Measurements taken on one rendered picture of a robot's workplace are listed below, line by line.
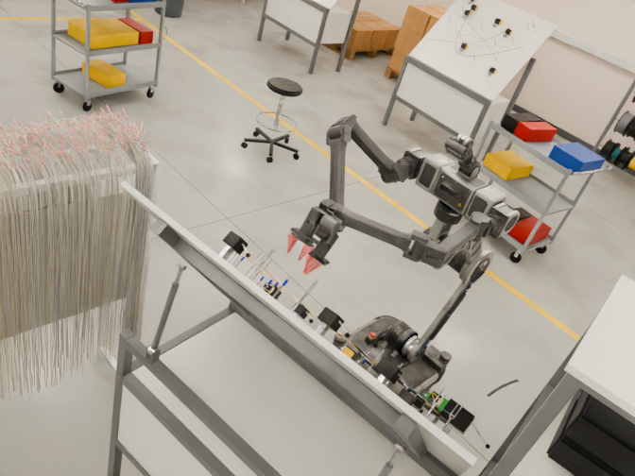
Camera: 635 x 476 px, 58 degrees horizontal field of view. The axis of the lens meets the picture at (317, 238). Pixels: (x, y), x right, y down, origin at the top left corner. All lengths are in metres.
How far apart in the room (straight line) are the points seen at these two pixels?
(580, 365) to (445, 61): 5.58
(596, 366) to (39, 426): 2.54
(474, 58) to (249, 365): 4.86
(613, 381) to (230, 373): 1.48
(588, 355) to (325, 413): 1.23
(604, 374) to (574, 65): 7.90
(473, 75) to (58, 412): 5.09
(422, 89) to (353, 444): 5.02
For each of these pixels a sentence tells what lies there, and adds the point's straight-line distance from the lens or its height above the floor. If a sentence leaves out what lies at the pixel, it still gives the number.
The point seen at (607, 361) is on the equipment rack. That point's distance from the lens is 1.39.
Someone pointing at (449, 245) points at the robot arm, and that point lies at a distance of 2.22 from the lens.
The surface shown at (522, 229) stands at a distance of 5.32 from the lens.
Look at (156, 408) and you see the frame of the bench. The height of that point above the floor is 0.80.
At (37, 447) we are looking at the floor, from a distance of 3.11.
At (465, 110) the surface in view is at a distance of 6.43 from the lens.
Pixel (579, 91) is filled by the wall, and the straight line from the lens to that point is 9.05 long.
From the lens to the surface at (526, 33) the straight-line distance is 6.71.
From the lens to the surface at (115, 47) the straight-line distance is 5.82.
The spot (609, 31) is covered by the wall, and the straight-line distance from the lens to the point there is 8.93.
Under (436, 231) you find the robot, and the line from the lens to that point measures 2.78.
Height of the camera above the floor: 2.58
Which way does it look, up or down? 34 degrees down
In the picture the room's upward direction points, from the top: 18 degrees clockwise
